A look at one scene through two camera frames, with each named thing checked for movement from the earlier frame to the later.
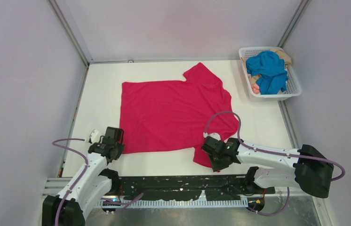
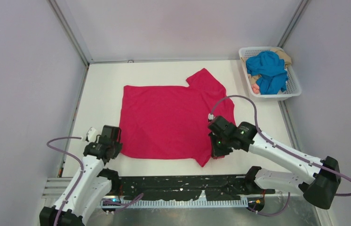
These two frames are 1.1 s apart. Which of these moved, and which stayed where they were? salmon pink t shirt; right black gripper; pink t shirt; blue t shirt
Moved: right black gripper
Stayed: salmon pink t shirt; pink t shirt; blue t shirt
